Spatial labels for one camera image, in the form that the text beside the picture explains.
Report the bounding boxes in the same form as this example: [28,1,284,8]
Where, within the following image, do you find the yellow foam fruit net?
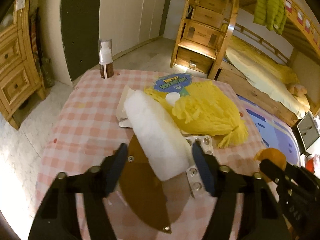
[144,81,249,148]

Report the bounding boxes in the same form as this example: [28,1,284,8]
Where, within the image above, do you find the red floor object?
[305,154,320,177]

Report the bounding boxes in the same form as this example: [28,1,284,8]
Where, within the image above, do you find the silver pill blister pack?
[185,135,215,198]

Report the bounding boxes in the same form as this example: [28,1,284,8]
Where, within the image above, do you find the pastel rainbow rug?
[238,95,301,166]

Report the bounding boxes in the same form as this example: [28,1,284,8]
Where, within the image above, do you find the pink checkered tablecloth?
[37,70,265,239]

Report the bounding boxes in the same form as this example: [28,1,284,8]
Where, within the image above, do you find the brown leather pouch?
[119,135,189,234]

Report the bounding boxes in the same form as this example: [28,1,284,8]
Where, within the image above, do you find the plush toy on bed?
[286,83,308,103]

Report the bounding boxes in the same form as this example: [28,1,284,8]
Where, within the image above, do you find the wooden bunk bed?
[215,0,319,127]

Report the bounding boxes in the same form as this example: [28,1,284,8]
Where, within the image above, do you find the wooden cabinet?
[1,0,46,129]

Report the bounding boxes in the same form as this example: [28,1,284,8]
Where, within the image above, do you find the blue sticker label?
[153,73,192,93]

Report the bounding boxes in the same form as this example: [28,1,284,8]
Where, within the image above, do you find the brown white spray bottle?
[98,39,114,79]

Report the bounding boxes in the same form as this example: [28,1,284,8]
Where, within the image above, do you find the green puffer jacket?
[253,0,287,35]

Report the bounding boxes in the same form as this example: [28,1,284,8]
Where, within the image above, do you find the wooden stair drawers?
[170,0,240,80]

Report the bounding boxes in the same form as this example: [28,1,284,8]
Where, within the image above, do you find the white wardrobe doors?
[99,0,165,55]

